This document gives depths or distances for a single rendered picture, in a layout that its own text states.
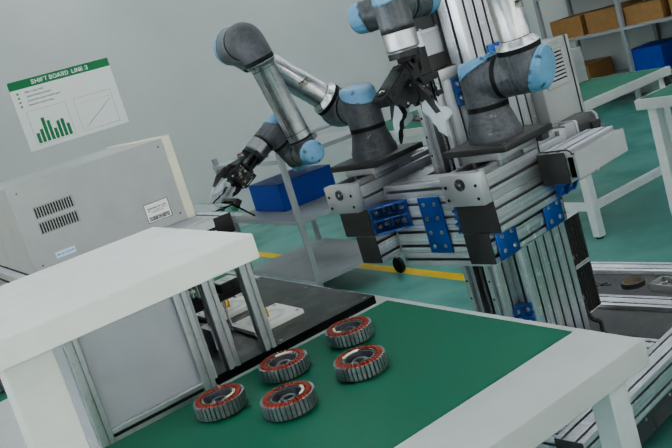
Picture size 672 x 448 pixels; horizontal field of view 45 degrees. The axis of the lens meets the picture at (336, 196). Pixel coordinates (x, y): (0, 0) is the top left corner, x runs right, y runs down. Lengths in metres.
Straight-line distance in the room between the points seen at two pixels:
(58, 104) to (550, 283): 5.53
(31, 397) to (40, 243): 0.86
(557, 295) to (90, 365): 1.53
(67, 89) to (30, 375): 6.55
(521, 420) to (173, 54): 6.78
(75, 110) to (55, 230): 5.66
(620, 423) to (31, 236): 1.25
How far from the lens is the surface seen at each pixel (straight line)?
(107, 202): 1.92
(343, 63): 8.76
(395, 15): 1.77
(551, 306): 2.71
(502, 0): 2.16
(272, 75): 2.49
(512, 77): 2.19
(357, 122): 2.59
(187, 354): 1.88
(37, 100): 7.47
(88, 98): 7.57
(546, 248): 2.69
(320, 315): 2.09
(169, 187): 1.97
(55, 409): 1.07
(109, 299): 1.00
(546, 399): 1.44
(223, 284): 2.09
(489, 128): 2.25
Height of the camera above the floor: 1.40
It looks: 10 degrees down
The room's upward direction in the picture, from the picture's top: 17 degrees counter-clockwise
